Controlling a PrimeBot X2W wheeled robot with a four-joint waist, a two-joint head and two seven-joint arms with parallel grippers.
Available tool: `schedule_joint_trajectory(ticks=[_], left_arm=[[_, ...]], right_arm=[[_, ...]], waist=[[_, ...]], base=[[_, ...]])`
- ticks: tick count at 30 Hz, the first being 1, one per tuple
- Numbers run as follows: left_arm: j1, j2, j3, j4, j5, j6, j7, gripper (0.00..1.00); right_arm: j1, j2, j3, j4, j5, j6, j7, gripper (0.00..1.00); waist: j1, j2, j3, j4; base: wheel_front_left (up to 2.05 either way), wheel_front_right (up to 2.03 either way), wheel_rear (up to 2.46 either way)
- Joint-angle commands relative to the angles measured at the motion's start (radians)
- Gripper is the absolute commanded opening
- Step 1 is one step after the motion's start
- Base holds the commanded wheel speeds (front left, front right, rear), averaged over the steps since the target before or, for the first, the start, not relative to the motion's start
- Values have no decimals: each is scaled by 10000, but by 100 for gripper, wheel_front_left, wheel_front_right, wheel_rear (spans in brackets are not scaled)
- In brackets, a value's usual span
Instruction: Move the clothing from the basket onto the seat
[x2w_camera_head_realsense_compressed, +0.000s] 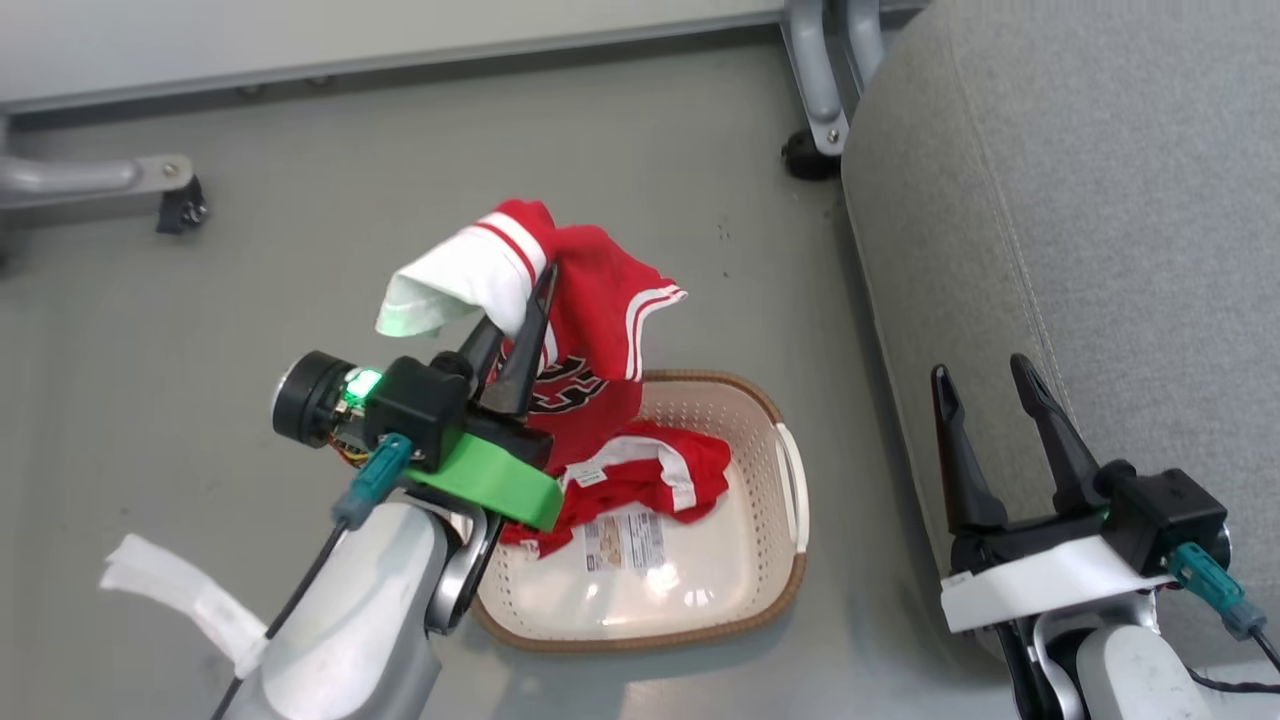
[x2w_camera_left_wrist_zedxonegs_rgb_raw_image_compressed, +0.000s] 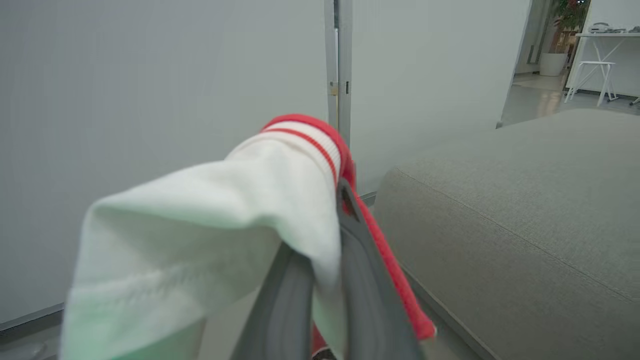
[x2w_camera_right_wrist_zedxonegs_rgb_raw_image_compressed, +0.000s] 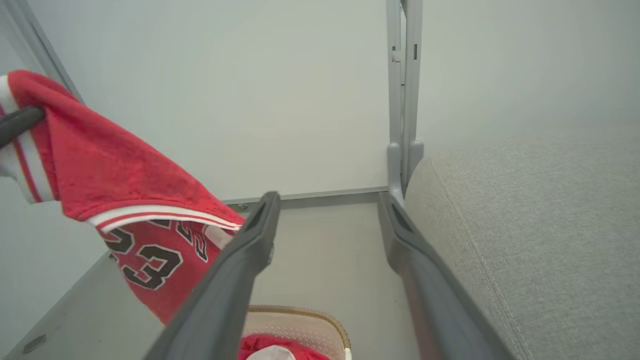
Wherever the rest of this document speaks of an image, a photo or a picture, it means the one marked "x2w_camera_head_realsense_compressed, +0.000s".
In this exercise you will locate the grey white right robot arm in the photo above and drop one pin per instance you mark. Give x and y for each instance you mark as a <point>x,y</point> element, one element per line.
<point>1130,670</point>

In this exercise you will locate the grey fabric sofa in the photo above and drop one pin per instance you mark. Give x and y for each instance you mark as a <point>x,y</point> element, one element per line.
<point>1100,200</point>

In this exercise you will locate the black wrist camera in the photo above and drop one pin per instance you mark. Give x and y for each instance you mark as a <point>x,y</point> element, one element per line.
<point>1170,510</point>
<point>420,405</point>

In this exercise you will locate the cream perforated laundry basket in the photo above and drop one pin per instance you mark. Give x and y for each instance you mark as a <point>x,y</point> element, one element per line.
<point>720,590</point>

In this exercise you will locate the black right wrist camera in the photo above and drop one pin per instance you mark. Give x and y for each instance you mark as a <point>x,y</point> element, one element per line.
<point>1170,510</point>

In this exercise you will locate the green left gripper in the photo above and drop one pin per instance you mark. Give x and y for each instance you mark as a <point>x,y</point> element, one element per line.
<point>490,480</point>

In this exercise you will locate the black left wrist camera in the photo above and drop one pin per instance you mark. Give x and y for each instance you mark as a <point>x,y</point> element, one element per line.
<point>420,405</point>

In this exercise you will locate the white partition panel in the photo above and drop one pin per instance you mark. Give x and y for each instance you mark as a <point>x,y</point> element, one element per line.
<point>350,35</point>

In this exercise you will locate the red white basketball jersey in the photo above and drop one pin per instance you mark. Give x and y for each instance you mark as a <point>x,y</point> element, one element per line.
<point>590,300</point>

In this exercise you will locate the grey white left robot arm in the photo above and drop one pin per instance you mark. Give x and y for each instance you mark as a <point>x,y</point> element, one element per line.
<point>350,620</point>

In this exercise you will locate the paper label sticker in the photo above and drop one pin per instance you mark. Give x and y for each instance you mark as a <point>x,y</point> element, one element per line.
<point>625,545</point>

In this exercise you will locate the black caster wheel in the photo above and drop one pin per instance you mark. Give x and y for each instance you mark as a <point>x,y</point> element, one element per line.
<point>182,208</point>
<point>805,158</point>

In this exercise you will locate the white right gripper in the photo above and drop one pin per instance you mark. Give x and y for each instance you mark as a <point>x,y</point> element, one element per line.
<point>1040,585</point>

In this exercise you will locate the grey metal partition foot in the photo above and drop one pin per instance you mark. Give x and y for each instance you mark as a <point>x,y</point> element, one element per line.
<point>865,40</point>
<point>70,178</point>
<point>815,70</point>

